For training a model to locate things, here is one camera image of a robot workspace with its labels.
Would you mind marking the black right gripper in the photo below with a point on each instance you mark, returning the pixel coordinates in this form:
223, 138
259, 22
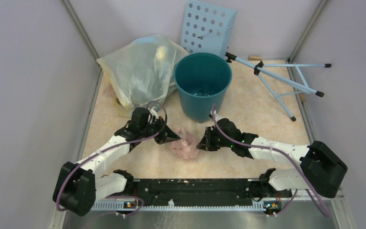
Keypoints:
206, 144

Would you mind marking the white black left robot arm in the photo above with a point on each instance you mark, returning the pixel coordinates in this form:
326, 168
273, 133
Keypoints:
81, 184

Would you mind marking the aluminium frame rail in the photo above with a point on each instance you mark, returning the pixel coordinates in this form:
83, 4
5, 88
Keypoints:
88, 95

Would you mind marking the white toothed cable strip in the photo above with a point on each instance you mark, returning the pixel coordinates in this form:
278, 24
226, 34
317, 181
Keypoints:
118, 205

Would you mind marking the teal plastic trash bin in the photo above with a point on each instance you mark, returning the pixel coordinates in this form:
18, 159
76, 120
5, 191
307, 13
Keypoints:
202, 80

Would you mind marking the large translucent filled bag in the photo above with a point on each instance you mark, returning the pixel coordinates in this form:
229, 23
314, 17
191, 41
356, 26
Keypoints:
141, 71

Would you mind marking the light blue folding tripod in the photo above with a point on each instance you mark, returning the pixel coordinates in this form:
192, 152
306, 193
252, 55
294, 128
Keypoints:
259, 70

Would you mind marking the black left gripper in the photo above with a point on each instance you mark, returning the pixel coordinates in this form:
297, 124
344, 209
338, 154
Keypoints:
164, 137

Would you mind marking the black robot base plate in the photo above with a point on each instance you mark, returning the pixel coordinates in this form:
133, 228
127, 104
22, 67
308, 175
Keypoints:
205, 192

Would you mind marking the pink plastic trash bag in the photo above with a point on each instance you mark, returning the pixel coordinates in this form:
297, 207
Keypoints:
186, 147

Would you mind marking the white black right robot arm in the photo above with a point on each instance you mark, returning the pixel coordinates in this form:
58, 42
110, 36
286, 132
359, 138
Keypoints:
313, 167

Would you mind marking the light blue perforated panel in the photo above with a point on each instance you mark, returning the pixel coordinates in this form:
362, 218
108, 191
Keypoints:
207, 28

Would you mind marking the small wooden block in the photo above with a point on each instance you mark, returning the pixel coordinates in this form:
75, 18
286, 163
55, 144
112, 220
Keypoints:
255, 58

